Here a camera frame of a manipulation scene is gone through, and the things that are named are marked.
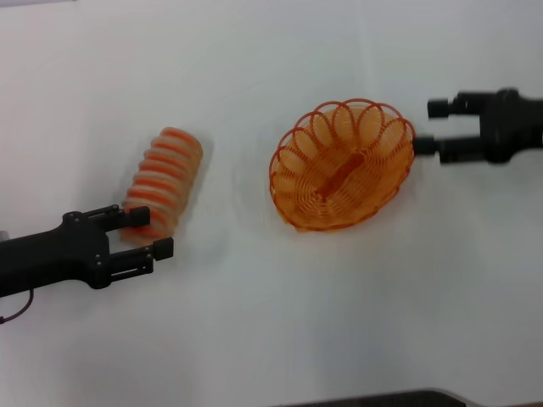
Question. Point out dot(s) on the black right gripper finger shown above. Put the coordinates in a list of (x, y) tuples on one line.
[(458, 147), (454, 106)]

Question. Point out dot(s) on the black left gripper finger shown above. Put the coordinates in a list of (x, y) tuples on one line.
[(163, 249), (138, 217)]

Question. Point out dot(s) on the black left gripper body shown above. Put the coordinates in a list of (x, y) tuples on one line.
[(51, 258)]

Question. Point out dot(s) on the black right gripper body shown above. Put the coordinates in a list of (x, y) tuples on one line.
[(509, 125)]

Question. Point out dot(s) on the orange striped bread roll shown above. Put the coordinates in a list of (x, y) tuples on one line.
[(167, 169)]

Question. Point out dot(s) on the orange woven plastic basket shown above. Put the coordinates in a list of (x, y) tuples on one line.
[(339, 178)]

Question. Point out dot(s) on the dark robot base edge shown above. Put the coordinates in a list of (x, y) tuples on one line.
[(382, 398)]

